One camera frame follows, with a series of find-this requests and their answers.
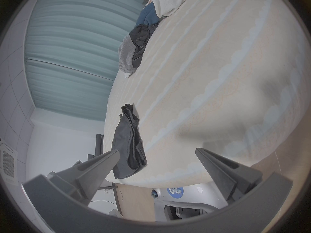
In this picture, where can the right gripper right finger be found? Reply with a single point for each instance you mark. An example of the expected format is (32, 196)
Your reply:
(230, 176)

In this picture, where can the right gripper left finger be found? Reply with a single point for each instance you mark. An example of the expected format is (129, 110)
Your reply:
(93, 175)

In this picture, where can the black T-shirt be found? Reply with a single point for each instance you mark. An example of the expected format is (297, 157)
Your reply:
(127, 144)

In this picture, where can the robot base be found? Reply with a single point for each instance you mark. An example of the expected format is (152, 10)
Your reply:
(184, 200)

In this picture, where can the bed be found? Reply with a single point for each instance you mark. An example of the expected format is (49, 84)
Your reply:
(206, 81)

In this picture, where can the pile of clothes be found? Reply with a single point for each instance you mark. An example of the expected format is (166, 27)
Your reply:
(138, 40)

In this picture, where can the blue-green curtain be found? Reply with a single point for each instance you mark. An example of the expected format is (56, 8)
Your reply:
(68, 91)
(85, 25)

